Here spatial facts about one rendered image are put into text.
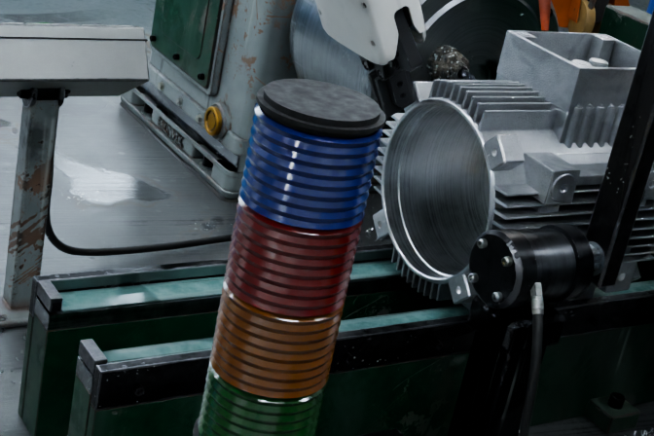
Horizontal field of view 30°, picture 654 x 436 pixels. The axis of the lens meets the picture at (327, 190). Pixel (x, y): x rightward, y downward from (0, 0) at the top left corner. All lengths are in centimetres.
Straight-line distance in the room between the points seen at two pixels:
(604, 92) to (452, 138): 16
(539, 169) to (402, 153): 17
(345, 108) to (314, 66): 79
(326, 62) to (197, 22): 26
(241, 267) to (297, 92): 8
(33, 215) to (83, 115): 57
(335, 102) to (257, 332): 11
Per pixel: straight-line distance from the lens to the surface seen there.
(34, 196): 113
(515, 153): 98
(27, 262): 116
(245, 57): 145
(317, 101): 55
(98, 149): 158
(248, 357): 58
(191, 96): 157
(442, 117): 110
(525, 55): 108
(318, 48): 133
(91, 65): 108
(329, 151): 54
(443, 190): 115
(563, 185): 100
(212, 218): 144
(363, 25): 97
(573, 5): 644
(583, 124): 105
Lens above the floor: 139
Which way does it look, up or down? 22 degrees down
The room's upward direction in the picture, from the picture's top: 12 degrees clockwise
